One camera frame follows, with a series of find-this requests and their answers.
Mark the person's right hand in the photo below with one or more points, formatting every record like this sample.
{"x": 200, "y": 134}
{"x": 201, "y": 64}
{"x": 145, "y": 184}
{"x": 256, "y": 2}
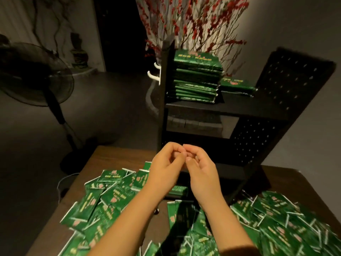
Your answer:
{"x": 203, "y": 176}

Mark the person's left hand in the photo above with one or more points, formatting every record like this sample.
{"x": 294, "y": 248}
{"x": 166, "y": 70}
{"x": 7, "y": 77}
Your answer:
{"x": 165, "y": 170}

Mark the pile of green packets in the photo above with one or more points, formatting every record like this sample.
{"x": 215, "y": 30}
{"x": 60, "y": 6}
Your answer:
{"x": 101, "y": 197}

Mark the black metal shelf rack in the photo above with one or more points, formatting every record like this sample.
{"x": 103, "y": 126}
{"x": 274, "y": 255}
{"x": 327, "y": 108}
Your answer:
{"x": 287, "y": 88}

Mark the person's left forearm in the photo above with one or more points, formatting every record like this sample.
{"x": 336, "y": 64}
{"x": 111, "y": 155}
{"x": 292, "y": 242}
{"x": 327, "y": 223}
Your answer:
{"x": 125, "y": 226}

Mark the person's right forearm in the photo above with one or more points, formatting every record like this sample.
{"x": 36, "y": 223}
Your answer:
{"x": 229, "y": 226}

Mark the white hook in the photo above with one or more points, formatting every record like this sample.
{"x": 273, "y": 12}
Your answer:
{"x": 153, "y": 78}
{"x": 157, "y": 65}

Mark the dark vase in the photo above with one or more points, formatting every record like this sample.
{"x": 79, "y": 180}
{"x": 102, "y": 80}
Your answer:
{"x": 79, "y": 53}

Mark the red berry branches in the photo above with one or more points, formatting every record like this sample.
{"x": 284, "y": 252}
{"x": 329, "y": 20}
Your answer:
{"x": 197, "y": 18}

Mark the black standing fan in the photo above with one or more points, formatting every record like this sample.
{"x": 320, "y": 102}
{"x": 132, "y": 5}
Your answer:
{"x": 32, "y": 74}

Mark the bare branched tree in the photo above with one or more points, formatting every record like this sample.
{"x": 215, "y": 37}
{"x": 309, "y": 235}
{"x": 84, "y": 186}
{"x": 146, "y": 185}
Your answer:
{"x": 50, "y": 18}

